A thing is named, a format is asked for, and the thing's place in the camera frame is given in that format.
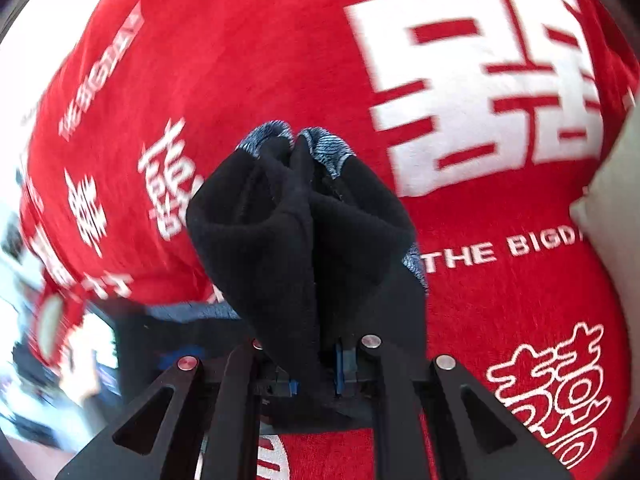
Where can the black pants with grey waistband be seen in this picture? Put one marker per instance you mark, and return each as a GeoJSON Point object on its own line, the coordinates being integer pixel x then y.
{"type": "Point", "coordinates": [312, 251]}

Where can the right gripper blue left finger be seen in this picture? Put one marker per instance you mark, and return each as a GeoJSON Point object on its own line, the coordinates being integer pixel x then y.
{"type": "Point", "coordinates": [274, 381]}

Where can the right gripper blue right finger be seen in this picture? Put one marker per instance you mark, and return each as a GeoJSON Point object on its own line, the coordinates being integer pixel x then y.
{"type": "Point", "coordinates": [351, 371]}

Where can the red blanket with white characters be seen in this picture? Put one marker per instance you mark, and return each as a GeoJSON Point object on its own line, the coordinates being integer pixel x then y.
{"type": "Point", "coordinates": [485, 118]}

